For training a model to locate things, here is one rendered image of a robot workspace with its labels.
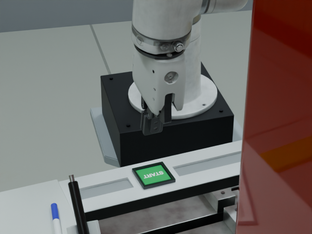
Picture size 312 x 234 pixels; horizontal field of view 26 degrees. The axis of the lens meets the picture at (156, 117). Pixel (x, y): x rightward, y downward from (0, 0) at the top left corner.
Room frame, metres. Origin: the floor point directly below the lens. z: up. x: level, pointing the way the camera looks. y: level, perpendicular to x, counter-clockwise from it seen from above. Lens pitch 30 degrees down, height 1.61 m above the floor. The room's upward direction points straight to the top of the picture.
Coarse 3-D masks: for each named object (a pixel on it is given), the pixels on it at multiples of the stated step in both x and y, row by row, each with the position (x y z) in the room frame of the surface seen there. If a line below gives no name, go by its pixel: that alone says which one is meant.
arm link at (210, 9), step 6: (210, 0) 0.84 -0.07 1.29; (216, 0) 0.84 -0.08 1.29; (222, 0) 0.84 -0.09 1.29; (228, 0) 0.84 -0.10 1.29; (234, 0) 0.85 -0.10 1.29; (240, 0) 0.85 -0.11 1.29; (246, 0) 0.86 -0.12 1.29; (210, 6) 0.84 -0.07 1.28; (216, 6) 0.84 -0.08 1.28; (222, 6) 0.85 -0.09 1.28; (228, 6) 0.85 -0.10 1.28; (234, 6) 0.85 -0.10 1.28; (240, 6) 0.86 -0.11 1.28; (210, 12) 0.85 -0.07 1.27; (216, 12) 0.86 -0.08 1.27; (222, 12) 0.86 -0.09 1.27; (228, 12) 0.86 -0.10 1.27
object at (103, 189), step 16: (224, 144) 1.01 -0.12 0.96; (240, 144) 1.01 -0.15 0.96; (160, 160) 0.96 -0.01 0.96; (176, 160) 0.96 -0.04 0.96; (192, 160) 0.96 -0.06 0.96; (208, 160) 0.97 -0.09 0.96; (224, 160) 0.97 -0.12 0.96; (80, 176) 0.91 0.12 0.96; (96, 176) 0.91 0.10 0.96; (112, 176) 0.91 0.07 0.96; (128, 176) 0.91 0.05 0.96; (176, 176) 0.91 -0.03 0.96; (192, 176) 0.91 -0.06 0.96; (208, 176) 0.91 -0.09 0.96; (224, 176) 0.91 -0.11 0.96; (64, 192) 0.87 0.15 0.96; (80, 192) 0.88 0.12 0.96; (96, 192) 0.88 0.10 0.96; (112, 192) 0.87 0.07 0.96; (128, 192) 0.87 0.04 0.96; (144, 192) 0.87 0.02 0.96; (160, 192) 0.87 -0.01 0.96; (96, 208) 0.83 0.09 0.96
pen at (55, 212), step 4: (52, 204) 0.82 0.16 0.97; (56, 204) 0.82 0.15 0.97; (52, 208) 0.81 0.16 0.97; (56, 208) 0.81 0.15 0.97; (52, 212) 0.80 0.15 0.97; (56, 212) 0.80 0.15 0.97; (52, 216) 0.79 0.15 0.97; (56, 216) 0.79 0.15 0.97; (52, 220) 0.79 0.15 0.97; (56, 220) 0.78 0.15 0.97; (56, 224) 0.77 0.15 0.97; (56, 228) 0.76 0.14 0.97; (60, 228) 0.77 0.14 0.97; (56, 232) 0.75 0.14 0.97; (60, 232) 0.76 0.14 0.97
